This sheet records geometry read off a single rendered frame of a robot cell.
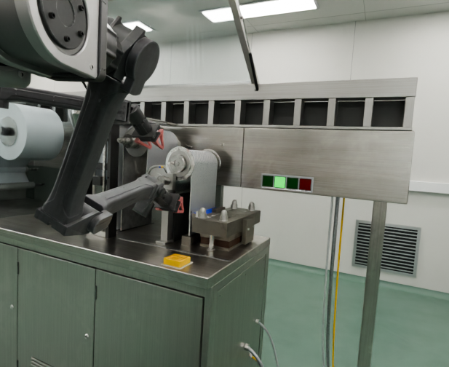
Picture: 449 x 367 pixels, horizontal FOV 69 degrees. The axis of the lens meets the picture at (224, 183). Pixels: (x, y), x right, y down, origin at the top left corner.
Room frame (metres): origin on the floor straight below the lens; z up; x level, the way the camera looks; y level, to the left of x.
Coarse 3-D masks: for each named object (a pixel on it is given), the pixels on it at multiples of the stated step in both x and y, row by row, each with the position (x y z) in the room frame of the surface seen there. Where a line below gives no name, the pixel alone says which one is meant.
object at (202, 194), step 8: (208, 176) 1.54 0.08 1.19; (216, 176) 1.62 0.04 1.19; (192, 184) 1.41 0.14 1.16; (200, 184) 1.48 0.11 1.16; (208, 184) 1.55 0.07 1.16; (192, 192) 1.42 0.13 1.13; (200, 192) 1.48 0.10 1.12; (208, 192) 1.55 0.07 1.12; (192, 200) 1.42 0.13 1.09; (200, 200) 1.48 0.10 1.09; (208, 200) 1.55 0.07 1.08; (192, 208) 1.42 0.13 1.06; (208, 208) 1.56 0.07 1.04
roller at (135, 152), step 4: (132, 128) 1.56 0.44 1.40; (128, 132) 1.57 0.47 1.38; (132, 132) 1.56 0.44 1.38; (140, 148) 1.53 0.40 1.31; (144, 148) 1.53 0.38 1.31; (128, 152) 1.57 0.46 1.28; (132, 152) 1.55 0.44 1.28; (136, 152) 1.54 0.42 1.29; (140, 152) 1.53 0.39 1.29; (144, 152) 1.53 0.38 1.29; (136, 156) 1.54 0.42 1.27; (140, 156) 1.54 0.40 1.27; (144, 156) 1.56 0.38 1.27
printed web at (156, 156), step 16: (160, 144) 1.59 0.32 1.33; (176, 144) 1.71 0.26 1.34; (128, 160) 1.60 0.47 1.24; (144, 160) 1.71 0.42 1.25; (160, 160) 1.60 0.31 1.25; (208, 160) 1.54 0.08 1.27; (128, 176) 1.61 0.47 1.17; (192, 176) 1.41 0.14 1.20; (128, 208) 1.61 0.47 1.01; (128, 224) 1.62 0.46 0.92; (144, 224) 1.73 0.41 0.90
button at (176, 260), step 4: (168, 256) 1.15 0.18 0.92; (172, 256) 1.16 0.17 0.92; (176, 256) 1.16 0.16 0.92; (180, 256) 1.16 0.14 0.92; (184, 256) 1.16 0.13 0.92; (188, 256) 1.17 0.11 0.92; (164, 260) 1.13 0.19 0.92; (168, 260) 1.13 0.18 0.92; (172, 260) 1.12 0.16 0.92; (176, 260) 1.12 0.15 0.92; (180, 260) 1.12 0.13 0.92; (184, 260) 1.13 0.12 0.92; (188, 260) 1.16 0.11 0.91; (168, 264) 1.13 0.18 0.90; (172, 264) 1.12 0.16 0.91; (176, 264) 1.11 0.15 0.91; (180, 264) 1.11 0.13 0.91; (184, 264) 1.13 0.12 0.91
